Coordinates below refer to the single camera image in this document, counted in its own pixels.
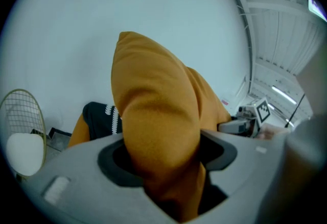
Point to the ceiling tube lamp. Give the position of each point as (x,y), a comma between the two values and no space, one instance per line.
(283,94)

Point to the orange square cushion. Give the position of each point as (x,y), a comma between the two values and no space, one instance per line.
(153,105)

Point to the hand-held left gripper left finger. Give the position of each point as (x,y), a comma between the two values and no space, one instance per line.
(84,187)

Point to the black and white sofa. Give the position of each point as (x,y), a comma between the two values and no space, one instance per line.
(102,121)

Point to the white round seat pad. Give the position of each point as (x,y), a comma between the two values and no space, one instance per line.
(24,154)

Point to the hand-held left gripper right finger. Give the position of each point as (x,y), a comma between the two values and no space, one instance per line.
(250,172)

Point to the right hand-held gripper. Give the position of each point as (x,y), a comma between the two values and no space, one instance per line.
(261,113)

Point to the person's light grey shirt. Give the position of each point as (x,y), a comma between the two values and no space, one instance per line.
(311,85)

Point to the orange bolster armrest cushion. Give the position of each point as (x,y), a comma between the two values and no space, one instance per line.
(78,131)

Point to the person's right forearm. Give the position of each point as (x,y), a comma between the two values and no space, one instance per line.
(273,131)

